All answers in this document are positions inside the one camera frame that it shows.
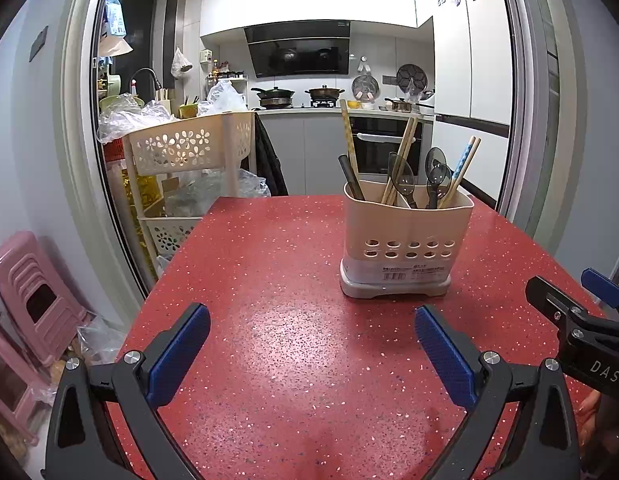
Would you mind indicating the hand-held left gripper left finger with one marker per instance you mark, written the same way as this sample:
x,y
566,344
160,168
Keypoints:
x,y
182,350

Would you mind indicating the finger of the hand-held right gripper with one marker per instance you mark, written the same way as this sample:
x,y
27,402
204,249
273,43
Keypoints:
x,y
547,297
604,287

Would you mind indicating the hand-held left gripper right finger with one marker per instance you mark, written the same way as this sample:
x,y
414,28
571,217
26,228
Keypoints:
x,y
444,352

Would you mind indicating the beige plastic utensil holder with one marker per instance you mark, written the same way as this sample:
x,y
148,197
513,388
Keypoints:
x,y
404,230

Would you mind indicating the blue patterned wooden chopstick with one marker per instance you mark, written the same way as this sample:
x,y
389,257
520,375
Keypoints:
x,y
459,165

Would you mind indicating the clear plastic bag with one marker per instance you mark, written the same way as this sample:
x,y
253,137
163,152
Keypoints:
x,y
204,192
129,117
224,97
99,342

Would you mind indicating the yellow oil bottle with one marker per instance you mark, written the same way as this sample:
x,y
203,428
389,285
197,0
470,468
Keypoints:
x,y
137,195

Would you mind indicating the pink plastic stool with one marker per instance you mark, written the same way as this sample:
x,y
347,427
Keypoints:
x,y
4,375
29,270

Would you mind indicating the beige plastic storage cart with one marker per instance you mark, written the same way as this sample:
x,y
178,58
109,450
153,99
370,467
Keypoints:
x,y
189,145

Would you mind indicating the black hanging jacket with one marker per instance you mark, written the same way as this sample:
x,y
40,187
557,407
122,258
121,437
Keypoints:
x,y
269,160

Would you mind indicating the small steel pot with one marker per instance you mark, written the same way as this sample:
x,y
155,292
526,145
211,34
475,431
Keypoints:
x,y
399,106

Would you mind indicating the white refrigerator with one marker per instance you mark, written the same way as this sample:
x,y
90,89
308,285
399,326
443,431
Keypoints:
x,y
464,60

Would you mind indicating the round hanging pan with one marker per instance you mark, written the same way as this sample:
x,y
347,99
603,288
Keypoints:
x,y
412,77

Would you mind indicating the black wok with lid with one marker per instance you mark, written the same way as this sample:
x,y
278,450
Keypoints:
x,y
273,95

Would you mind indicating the round hanging strainer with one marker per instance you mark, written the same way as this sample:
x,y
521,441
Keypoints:
x,y
365,87

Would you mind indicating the black kitchen faucet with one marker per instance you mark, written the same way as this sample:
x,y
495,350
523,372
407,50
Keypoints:
x,y
147,72

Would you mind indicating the white hanging plastic bag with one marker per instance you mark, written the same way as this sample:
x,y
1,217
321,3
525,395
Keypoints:
x,y
181,65

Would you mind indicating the brown pot with lid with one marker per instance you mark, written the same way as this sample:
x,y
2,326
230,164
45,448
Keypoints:
x,y
324,94

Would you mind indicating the black range hood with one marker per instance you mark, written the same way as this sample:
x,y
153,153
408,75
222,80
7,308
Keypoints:
x,y
294,50

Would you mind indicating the blue and white hanging bag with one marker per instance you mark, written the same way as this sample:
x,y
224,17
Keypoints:
x,y
115,20

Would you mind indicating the grey sliding door frame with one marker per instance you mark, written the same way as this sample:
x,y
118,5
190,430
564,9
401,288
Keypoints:
x,y
79,135

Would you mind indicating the dark wall switch panel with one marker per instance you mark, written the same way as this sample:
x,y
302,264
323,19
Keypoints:
x,y
38,40

